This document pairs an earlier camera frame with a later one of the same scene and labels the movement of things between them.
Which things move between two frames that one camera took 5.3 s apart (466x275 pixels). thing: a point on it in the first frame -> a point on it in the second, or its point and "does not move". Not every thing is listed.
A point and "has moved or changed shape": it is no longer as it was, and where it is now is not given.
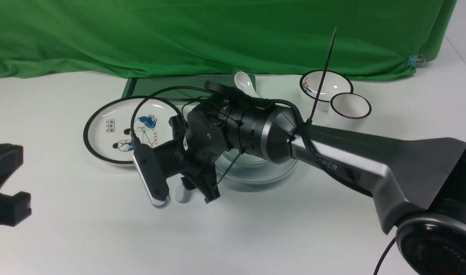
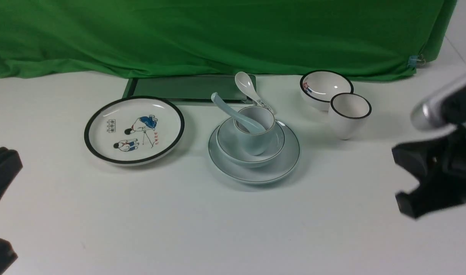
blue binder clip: x=413 y=60 does not move
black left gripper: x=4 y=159 -> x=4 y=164
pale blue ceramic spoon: x=181 y=194 has moved or changed shape
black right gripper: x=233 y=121 -> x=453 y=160
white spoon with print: x=242 y=81 does not move
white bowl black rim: x=333 y=83 does not move
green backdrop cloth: x=350 y=40 does not move
